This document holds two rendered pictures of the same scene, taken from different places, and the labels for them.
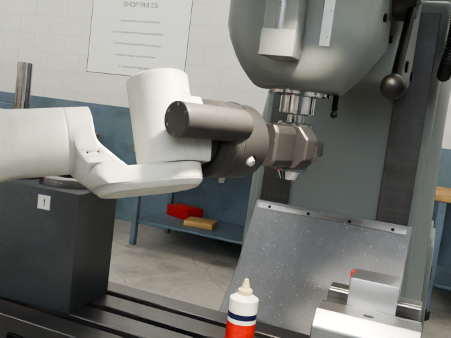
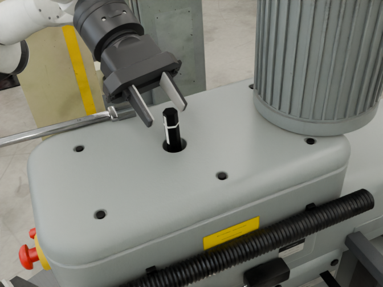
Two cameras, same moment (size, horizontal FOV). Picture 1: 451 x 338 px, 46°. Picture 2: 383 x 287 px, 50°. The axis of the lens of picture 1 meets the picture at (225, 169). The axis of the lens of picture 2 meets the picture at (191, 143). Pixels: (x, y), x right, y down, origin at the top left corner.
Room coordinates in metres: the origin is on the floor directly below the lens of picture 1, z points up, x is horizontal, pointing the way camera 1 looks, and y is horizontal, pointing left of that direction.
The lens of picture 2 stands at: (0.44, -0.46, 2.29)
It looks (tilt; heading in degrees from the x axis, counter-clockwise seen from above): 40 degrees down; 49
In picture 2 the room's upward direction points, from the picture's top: 5 degrees counter-clockwise
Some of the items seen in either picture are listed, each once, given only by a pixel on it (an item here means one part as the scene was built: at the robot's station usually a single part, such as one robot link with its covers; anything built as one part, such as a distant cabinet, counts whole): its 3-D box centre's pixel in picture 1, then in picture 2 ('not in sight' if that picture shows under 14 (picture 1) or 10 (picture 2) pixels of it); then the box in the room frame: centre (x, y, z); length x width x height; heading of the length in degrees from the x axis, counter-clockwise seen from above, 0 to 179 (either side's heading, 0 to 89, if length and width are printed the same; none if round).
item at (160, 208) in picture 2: not in sight; (187, 178); (0.75, -0.09, 1.81); 0.47 x 0.26 x 0.16; 159
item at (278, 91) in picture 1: (299, 93); not in sight; (0.73, -0.09, 1.31); 0.09 x 0.09 x 0.01
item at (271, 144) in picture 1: (249, 143); not in sight; (0.66, -0.03, 1.24); 0.13 x 0.12 x 0.10; 48
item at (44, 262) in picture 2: not in sight; (46, 250); (0.52, 0.00, 1.76); 0.06 x 0.02 x 0.06; 69
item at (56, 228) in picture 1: (37, 231); not in sight; (0.87, 0.30, 1.04); 0.22 x 0.12 x 0.20; 74
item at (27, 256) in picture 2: not in sight; (31, 255); (0.50, 0.01, 1.76); 0.04 x 0.03 x 0.04; 69
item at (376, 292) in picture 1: (372, 299); not in sight; (0.68, -0.21, 1.05); 0.06 x 0.05 x 0.06; 70
